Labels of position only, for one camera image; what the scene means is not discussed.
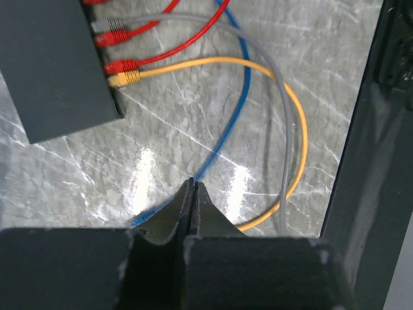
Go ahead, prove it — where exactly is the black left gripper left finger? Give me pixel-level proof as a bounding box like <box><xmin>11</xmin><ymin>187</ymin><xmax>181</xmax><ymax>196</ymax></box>
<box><xmin>128</xmin><ymin>178</ymin><xmax>194</xmax><ymax>309</ymax></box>

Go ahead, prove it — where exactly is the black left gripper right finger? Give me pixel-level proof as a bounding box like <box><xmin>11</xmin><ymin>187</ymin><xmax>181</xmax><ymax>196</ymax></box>
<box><xmin>190</xmin><ymin>181</ymin><xmax>249</xmax><ymax>310</ymax></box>

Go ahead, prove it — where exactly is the blue ethernet cable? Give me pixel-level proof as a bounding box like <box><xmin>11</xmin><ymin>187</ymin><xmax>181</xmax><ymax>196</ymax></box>
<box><xmin>130</xmin><ymin>0</ymin><xmax>252</xmax><ymax>228</ymax></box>

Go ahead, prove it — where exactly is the grey ethernet cable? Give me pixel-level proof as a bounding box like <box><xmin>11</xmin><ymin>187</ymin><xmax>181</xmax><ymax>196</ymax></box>
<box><xmin>91</xmin><ymin>12</ymin><xmax>295</xmax><ymax>236</ymax></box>

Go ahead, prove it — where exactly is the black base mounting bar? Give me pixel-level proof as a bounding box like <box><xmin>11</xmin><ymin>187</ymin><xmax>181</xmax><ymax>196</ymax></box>
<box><xmin>321</xmin><ymin>1</ymin><xmax>412</xmax><ymax>309</ymax></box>

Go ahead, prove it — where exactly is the yellow ethernet cable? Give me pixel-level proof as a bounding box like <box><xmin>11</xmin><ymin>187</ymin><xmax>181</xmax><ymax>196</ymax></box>
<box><xmin>108</xmin><ymin>56</ymin><xmax>309</xmax><ymax>232</ymax></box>

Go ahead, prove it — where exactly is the red ethernet cable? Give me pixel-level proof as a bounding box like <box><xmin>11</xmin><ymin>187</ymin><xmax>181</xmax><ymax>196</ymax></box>
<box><xmin>103</xmin><ymin>0</ymin><xmax>230</xmax><ymax>74</ymax></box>
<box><xmin>83</xmin><ymin>0</ymin><xmax>181</xmax><ymax>47</ymax></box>

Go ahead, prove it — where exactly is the black network switch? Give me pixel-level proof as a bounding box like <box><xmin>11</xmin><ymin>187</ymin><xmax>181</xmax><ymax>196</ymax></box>
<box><xmin>1</xmin><ymin>1</ymin><xmax>124</xmax><ymax>144</ymax></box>

